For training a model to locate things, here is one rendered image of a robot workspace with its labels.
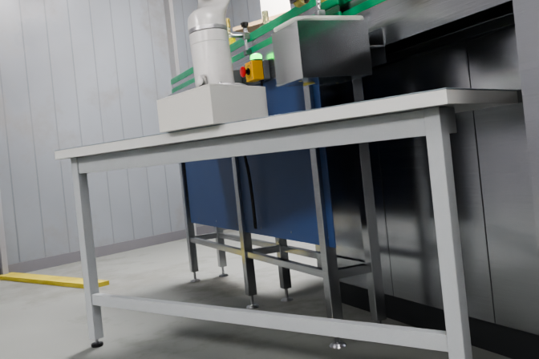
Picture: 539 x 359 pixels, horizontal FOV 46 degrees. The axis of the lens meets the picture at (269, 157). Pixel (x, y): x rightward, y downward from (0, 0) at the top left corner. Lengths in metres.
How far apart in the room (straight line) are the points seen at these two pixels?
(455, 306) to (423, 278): 0.70
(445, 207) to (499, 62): 0.52
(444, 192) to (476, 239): 0.52
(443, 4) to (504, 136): 0.41
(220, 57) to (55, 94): 3.32
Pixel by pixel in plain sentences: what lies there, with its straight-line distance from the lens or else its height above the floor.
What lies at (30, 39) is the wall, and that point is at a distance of 5.15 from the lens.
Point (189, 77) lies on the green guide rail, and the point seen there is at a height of 1.09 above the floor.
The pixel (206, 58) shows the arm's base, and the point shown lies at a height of 0.95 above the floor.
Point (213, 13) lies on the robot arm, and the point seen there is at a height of 1.09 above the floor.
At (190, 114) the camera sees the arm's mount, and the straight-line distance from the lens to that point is 1.87.
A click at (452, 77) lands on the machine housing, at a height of 0.82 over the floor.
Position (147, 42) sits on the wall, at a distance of 5.77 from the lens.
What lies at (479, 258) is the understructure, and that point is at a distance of 1.98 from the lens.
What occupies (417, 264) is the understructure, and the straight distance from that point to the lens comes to 2.22.
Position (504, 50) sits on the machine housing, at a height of 0.86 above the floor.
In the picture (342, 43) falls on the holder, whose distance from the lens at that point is 1.80.
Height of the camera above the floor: 0.64
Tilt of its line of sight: level
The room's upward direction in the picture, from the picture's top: 6 degrees counter-clockwise
